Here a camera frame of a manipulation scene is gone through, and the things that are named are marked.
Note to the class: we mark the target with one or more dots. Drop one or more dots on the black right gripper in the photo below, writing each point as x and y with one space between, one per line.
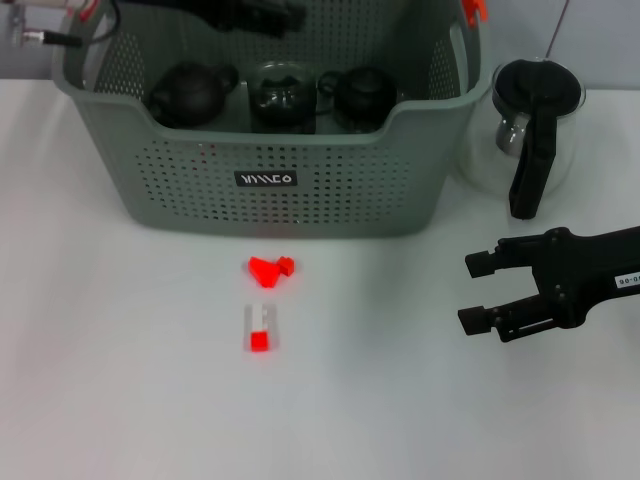
585 270

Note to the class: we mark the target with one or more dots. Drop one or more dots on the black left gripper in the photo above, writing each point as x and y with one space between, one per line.
250 14

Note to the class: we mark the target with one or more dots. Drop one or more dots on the glass teacup with black sleeve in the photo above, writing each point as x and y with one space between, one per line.
282 82
282 120
360 95

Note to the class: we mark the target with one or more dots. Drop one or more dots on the large red slope brick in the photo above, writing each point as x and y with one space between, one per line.
262 271

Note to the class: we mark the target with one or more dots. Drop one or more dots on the grey-green perforated storage bin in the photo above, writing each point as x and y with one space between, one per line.
350 190

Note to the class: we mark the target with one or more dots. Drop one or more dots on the orange bin latch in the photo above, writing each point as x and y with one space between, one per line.
474 11
87 7

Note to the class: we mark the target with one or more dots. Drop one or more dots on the black clay teapot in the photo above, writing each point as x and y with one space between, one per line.
187 95

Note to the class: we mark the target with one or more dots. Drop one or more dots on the white toy brick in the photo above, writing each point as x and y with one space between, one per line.
260 317

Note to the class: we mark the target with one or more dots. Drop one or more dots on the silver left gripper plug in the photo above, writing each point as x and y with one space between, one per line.
29 37

